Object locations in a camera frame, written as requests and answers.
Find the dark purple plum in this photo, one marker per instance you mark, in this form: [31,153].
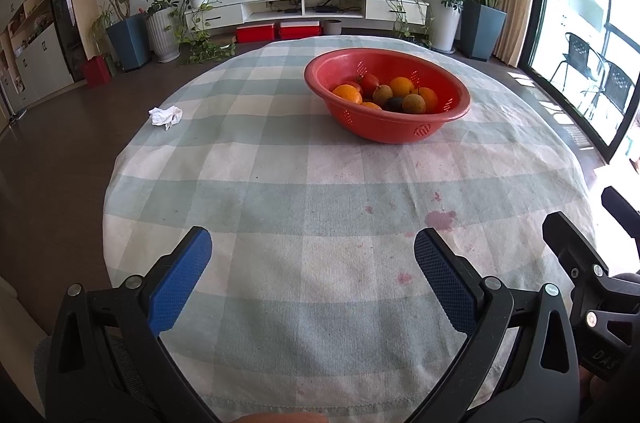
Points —
[393,104]

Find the black outdoor chair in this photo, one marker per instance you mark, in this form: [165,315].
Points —
[577,53]
[617,83]

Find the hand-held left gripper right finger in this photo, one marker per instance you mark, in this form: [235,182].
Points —
[442,278]

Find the white television cabinet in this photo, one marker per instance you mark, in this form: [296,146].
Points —
[265,5]

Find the red tomato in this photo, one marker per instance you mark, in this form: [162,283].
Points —
[370,81]
[352,84]

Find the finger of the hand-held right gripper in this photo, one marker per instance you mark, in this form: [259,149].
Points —
[625,218]
[570,243]

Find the yellowish orange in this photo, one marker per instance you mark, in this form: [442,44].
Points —
[347,94]

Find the red colander bowl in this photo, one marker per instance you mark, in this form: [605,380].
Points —
[380,128]

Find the checkered tablecloth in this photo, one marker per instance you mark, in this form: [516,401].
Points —
[280,183]

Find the large orange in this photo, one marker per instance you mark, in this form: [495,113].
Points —
[401,86]

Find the person's left hand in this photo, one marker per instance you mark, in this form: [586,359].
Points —
[280,418]

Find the crumpled white tissue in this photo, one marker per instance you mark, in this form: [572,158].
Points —
[165,117]

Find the grey office chair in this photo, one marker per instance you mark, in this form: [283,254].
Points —
[55,373]

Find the small orange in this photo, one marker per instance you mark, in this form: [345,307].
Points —
[371,106]

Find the plant in white ribbed pot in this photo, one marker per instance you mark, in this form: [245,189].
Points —
[162,35]

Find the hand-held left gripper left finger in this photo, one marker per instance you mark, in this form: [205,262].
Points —
[180,283]

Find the plant in tall white pot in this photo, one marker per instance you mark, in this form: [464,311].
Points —
[445,25]

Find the orange with stem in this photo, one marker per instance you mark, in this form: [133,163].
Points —
[429,98]

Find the white wall cupboards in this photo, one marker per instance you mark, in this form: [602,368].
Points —
[35,38]

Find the empty grey plant pot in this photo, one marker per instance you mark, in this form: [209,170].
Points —
[331,28]

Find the small red bin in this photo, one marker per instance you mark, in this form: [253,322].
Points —
[95,72]

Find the brown kiwi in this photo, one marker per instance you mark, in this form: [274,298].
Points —
[382,94]
[413,103]

